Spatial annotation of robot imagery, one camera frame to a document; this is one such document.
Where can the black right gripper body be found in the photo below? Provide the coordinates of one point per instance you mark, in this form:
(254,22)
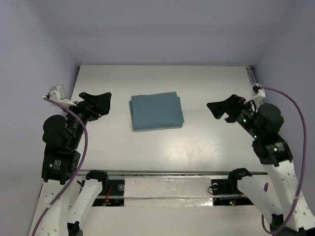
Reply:
(244,116)

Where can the teal t-shirt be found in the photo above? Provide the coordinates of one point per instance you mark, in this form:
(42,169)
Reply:
(156,111)

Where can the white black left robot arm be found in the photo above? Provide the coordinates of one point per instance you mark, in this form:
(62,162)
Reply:
(59,169)

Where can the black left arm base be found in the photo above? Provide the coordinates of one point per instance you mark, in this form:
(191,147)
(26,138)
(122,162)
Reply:
(114,197)

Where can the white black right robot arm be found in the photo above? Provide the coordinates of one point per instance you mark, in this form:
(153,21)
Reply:
(290,215)

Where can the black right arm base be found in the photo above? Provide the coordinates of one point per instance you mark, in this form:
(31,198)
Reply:
(225,195)

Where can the white foam cover block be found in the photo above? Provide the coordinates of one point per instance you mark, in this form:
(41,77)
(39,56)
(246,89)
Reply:
(167,192)

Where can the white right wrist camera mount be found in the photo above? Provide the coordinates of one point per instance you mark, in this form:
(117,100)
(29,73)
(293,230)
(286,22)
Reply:
(258,93)

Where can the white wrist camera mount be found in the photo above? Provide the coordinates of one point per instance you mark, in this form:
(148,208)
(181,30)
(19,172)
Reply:
(58,95)
(258,93)

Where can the aluminium right side rail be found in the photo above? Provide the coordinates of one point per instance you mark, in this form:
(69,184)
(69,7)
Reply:
(250,73)

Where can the aluminium rail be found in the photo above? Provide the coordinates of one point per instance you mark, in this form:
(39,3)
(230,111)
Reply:
(250,73)
(165,173)

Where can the aluminium front rail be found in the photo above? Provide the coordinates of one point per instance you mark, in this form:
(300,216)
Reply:
(165,173)

